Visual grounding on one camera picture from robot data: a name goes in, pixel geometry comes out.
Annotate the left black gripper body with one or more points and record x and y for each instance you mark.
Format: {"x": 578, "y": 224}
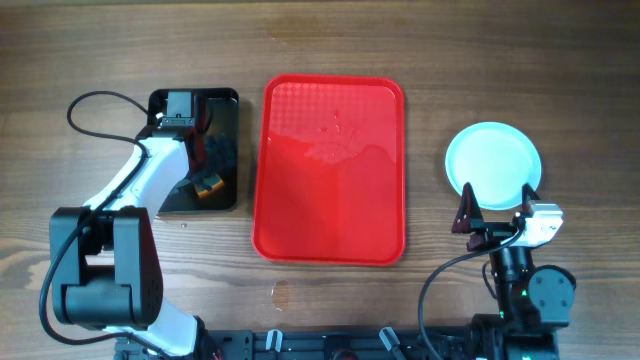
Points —
{"x": 216, "y": 158}

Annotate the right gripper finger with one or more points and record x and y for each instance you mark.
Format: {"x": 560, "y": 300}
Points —
{"x": 529, "y": 195}
{"x": 468, "y": 218}

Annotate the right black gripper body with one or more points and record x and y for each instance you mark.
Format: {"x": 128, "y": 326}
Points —
{"x": 491, "y": 234}

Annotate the orange green sponge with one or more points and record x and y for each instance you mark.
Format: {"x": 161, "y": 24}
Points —
{"x": 207, "y": 186}

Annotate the light blue plate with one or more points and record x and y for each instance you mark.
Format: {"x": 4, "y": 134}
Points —
{"x": 497, "y": 160}

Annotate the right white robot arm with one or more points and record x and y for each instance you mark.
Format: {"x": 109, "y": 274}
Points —
{"x": 534, "y": 302}

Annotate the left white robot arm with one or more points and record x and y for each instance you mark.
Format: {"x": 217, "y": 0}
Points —
{"x": 105, "y": 274}

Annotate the red plastic tray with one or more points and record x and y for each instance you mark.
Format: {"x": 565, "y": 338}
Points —
{"x": 330, "y": 181}

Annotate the black water basin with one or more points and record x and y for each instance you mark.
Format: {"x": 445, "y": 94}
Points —
{"x": 188, "y": 115}

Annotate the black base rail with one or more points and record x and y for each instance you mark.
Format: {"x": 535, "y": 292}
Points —
{"x": 387, "y": 343}

